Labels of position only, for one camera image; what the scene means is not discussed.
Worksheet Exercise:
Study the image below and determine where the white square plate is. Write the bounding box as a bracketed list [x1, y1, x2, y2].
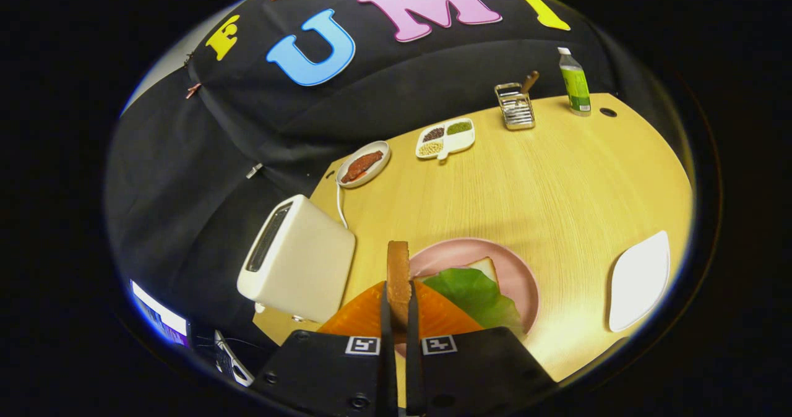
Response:
[608, 230, 671, 333]

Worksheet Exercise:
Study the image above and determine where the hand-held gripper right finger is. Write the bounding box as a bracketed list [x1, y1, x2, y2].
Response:
[405, 280, 557, 416]

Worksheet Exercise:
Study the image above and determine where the white bread slice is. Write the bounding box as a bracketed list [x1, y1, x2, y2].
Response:
[416, 257, 499, 285]

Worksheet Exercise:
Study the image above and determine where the green label bottle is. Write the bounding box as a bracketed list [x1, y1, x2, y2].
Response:
[557, 47, 592, 117]

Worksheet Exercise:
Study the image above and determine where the pink round plate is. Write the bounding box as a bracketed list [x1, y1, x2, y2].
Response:
[396, 238, 540, 359]

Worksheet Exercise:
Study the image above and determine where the black backdrop cloth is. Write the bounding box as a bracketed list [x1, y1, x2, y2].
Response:
[105, 0, 619, 343]

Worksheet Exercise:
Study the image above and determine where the white curved frame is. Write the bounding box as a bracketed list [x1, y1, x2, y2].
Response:
[213, 329, 256, 388]

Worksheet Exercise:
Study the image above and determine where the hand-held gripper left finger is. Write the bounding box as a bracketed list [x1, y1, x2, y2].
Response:
[251, 280, 398, 416]

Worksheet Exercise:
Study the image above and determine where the round plate with meat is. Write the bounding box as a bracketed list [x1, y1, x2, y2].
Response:
[336, 140, 392, 189]

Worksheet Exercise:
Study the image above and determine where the toasted bread slice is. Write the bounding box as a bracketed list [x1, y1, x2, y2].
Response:
[386, 240, 413, 331]

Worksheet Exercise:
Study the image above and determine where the green lettuce leaf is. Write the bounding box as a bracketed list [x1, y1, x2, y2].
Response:
[421, 267, 523, 337]

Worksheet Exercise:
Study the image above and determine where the metal wire rack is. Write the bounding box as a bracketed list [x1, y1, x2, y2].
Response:
[494, 82, 536, 131]

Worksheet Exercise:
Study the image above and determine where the white toaster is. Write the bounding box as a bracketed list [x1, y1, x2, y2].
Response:
[237, 194, 357, 324]

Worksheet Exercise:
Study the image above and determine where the lit monitor screen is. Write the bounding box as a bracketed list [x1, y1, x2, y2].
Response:
[129, 279, 189, 348]

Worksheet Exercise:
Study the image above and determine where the red meat slice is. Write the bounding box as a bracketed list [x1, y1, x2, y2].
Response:
[342, 150, 384, 184]

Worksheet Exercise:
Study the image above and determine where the white divided dish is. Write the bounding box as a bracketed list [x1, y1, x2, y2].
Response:
[415, 118, 476, 161]

